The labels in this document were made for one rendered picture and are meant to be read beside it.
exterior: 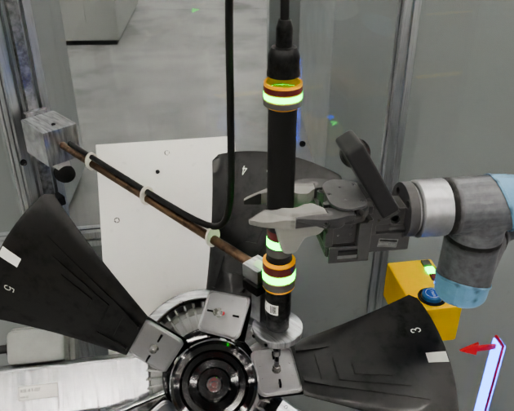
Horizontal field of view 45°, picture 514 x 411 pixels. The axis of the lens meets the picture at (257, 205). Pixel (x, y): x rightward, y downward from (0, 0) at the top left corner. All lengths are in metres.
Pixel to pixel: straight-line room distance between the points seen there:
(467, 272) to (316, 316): 1.03
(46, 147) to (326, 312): 0.99
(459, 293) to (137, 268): 0.56
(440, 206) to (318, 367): 0.31
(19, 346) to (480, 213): 0.73
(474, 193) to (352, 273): 1.00
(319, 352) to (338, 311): 0.91
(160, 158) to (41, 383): 0.44
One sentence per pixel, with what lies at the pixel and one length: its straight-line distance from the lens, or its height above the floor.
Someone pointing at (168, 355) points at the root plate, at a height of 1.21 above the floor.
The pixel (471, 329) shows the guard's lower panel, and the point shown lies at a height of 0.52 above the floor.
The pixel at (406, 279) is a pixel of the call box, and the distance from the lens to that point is 1.32.
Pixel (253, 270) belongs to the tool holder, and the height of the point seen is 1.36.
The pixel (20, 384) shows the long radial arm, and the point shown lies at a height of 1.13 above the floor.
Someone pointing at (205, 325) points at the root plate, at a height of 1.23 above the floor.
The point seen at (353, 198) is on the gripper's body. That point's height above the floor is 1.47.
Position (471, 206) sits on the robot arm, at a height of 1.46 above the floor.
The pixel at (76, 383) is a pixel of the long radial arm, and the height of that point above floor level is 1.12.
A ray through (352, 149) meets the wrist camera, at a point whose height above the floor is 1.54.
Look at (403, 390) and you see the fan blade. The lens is 0.94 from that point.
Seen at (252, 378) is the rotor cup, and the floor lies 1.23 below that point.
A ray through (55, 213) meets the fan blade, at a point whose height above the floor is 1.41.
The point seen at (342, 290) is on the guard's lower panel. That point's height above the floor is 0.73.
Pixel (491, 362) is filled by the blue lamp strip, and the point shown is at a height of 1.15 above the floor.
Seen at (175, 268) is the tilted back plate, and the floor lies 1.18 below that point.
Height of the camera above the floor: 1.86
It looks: 31 degrees down
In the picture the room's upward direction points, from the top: straight up
